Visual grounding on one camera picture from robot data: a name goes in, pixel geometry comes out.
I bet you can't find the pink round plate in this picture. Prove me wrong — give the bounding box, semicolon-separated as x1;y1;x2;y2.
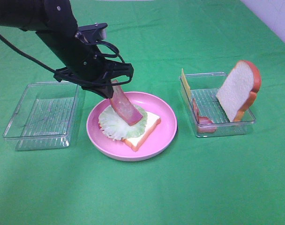
86;91;177;161

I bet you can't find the yellow cheese slice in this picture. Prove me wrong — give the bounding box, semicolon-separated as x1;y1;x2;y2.
181;68;192;99

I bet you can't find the green lettuce leaf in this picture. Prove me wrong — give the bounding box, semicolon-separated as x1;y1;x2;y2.
98;105;149;140

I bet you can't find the toast bread slice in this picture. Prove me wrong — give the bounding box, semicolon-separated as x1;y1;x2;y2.
216;60;262;122
110;111;161;152

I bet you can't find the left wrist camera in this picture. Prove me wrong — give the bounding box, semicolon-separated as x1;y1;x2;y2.
75;23;108;45

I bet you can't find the left clear plastic tray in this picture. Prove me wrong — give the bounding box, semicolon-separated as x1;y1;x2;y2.
3;82;85;151

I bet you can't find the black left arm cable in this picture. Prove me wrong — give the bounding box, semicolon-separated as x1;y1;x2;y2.
0;27;135;85

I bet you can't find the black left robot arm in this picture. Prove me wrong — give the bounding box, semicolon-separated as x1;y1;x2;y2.
0;0;134;98

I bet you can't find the clear plastic tray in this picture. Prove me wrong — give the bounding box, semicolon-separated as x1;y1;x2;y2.
180;72;255;138
3;82;85;151

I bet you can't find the green tablecloth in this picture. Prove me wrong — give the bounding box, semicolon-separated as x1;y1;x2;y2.
0;0;285;225

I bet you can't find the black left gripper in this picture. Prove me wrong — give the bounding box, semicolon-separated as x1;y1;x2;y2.
54;53;134;98

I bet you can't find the bacon strip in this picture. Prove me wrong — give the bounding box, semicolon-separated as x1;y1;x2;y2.
110;80;143;126
192;98;217;133

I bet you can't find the right clear plastic tray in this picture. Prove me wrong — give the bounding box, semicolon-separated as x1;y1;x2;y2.
180;72;255;138

